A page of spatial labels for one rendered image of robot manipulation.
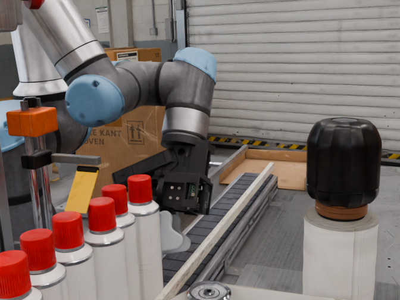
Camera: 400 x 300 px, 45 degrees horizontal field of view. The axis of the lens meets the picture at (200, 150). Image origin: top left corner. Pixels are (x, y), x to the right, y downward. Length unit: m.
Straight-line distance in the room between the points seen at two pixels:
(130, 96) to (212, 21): 4.65
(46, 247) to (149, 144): 0.69
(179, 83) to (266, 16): 4.32
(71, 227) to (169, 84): 0.34
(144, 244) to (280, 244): 0.45
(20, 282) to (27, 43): 0.52
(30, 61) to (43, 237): 0.46
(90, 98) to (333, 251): 0.38
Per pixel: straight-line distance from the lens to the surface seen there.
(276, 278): 0.84
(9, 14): 0.48
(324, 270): 0.59
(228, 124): 5.39
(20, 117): 0.61
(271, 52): 5.09
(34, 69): 0.91
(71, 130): 0.92
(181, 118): 0.77
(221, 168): 1.16
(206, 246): 0.87
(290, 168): 1.63
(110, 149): 1.23
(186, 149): 0.77
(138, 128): 1.18
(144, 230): 0.68
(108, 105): 0.69
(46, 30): 0.74
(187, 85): 0.79
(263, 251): 1.04
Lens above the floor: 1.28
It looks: 14 degrees down
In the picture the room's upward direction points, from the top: 2 degrees counter-clockwise
